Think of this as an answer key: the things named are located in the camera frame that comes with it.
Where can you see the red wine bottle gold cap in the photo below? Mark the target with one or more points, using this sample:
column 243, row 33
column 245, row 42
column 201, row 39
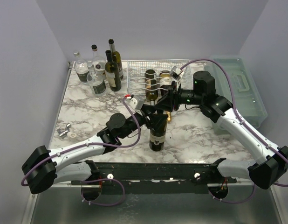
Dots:
column 165, row 81

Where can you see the translucent plastic storage box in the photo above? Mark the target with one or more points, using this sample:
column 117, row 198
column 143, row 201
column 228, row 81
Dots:
column 247, row 98

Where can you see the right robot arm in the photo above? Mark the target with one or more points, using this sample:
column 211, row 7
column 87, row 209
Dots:
column 269, row 161

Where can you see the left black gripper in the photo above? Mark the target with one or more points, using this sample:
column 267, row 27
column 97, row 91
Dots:
column 155, row 120

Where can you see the dark green wine bottle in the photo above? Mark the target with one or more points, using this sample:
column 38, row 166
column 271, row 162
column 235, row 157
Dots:
column 116, row 57

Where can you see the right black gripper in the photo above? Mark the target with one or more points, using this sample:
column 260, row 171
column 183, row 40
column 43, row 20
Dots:
column 175, row 98

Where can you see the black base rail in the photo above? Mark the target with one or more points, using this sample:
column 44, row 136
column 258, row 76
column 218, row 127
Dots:
column 150, row 178

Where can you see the white wire wine rack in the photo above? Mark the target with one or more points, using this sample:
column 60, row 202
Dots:
column 136, row 72

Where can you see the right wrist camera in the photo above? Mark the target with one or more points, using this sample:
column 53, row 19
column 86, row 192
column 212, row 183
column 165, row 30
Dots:
column 176, row 73

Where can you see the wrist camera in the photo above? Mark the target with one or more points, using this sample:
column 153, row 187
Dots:
column 176, row 73
column 136, row 102

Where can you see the green bottle black neck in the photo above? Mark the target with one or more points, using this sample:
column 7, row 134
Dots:
column 112, row 72

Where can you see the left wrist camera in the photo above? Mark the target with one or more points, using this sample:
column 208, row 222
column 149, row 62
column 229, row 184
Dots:
column 136, row 102

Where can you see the green bottle silver neck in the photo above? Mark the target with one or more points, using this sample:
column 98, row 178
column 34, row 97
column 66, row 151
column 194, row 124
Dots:
column 151, row 91

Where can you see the small metal clamp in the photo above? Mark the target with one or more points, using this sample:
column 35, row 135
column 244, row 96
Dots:
column 63, row 132

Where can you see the clear bottle dark label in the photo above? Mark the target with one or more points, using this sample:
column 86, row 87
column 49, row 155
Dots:
column 95, row 81

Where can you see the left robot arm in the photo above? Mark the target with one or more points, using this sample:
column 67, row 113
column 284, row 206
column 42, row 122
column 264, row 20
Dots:
column 41, row 167

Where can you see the clear bottle green label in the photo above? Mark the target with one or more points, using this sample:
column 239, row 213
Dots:
column 80, row 66

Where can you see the aluminium frame rail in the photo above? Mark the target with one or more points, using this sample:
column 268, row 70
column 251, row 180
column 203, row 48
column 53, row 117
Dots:
column 32, row 201

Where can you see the clear bottle white label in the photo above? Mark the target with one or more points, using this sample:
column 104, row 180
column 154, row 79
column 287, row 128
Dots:
column 98, row 61

